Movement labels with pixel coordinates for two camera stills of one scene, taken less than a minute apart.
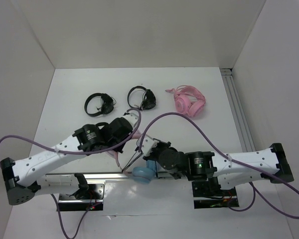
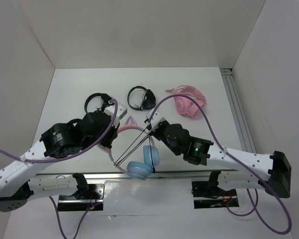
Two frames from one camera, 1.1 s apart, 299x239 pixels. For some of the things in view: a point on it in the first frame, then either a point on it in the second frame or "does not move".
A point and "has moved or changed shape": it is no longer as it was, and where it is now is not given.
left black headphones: (107, 103) does not move
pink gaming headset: (188, 100) does not move
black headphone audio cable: (125, 168) -> (139, 142)
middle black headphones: (148, 101) does not move
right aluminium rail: (245, 140) does not move
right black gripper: (160, 143) -> (155, 133)
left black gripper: (119, 148) -> (113, 134)
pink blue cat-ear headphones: (141, 175) has moved or changed shape
